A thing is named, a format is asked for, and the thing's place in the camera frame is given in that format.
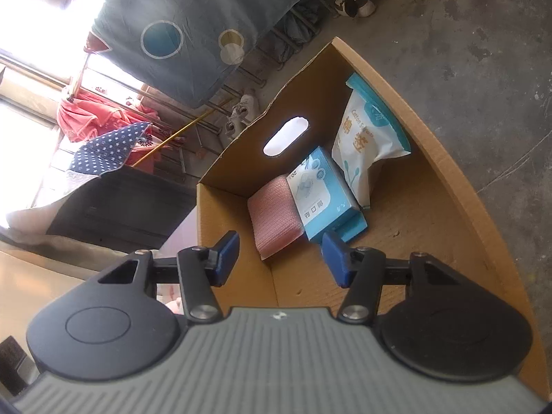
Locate blue white bandage box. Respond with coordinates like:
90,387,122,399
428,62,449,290
286,147,368,244

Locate pink knitted cloth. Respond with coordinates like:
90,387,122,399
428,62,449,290
247,176,305,261

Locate cotton swab white pack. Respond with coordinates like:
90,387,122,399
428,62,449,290
331,73,412,209

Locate black cabinet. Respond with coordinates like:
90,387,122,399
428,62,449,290
48,166,197,252

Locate yellow broom stick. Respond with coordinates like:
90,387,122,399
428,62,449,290
131,96,236,168

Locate navy polka dot cloth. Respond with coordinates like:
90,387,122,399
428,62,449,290
68,122,150,176

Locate beige cushion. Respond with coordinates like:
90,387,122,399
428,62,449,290
1,204,125,279

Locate red hanging clothes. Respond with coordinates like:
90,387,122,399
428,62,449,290
56,91,160,174

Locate blue circle pattern bedsheet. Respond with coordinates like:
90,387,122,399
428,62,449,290
86,0,300,108

